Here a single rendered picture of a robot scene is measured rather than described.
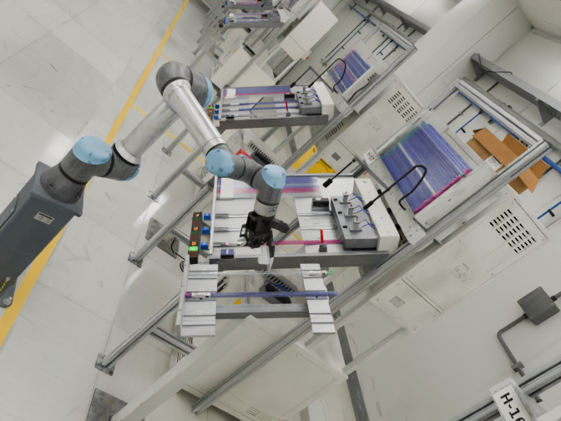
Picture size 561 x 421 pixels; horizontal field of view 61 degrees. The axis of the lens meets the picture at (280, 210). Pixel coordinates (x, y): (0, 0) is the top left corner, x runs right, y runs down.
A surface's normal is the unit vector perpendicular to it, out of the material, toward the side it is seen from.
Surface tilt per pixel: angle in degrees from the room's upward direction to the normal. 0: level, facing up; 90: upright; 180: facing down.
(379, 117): 90
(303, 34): 90
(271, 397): 90
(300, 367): 90
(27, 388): 0
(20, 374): 0
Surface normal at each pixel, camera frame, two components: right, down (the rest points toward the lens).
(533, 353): -0.70, -0.57
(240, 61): 0.08, 0.53
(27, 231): 0.25, 0.65
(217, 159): -0.47, -0.07
